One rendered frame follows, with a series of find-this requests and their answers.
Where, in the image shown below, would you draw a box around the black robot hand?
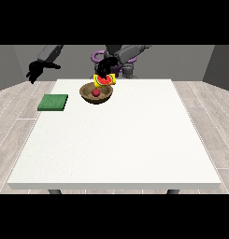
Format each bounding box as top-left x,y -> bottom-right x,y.
96,55 -> 121,79
25,60 -> 62,85

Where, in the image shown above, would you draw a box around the brown wooden bowl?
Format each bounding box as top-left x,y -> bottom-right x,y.
79,82 -> 114,105

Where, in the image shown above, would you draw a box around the green square pad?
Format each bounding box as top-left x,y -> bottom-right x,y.
36,93 -> 69,112

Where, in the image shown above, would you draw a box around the grey robot trunk purple rings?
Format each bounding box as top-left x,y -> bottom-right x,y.
91,45 -> 140,80

